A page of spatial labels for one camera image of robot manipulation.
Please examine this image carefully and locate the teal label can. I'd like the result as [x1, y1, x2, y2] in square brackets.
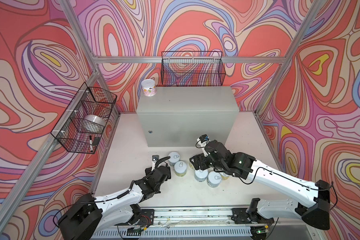
[168, 152, 181, 167]

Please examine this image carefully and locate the pink label can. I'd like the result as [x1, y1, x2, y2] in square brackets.
[141, 79, 156, 97]

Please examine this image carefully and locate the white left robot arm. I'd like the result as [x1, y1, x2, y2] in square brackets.
[57, 165, 171, 240]

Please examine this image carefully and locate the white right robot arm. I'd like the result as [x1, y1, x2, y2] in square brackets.
[190, 138, 334, 231]

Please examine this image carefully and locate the yellow can right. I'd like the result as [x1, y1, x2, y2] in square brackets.
[220, 173, 230, 181]

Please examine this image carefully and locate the light blue can front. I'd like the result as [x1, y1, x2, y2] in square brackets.
[207, 171, 222, 188]

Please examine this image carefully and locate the blue label can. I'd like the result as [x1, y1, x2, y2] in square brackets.
[194, 170, 209, 182]

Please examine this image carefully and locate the yellow label can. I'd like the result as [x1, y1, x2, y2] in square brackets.
[174, 161, 187, 177]

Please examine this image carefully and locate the grey metal cabinet box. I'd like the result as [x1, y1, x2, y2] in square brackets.
[136, 87, 239, 147]

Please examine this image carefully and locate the black marker pen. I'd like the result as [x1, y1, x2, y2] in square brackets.
[89, 136, 94, 153]

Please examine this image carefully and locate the white tape roll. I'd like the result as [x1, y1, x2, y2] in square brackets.
[83, 115, 106, 134]

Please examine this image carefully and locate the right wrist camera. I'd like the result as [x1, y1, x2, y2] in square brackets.
[198, 135, 210, 144]

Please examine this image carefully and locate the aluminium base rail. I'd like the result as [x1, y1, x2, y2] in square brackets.
[65, 205, 319, 240]

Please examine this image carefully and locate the black wire basket left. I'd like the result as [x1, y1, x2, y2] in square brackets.
[51, 83, 117, 154]

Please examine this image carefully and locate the black wire basket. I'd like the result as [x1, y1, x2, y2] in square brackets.
[51, 83, 117, 154]
[161, 50, 226, 87]

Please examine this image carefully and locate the black wire basket back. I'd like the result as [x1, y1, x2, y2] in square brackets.
[161, 50, 226, 87]

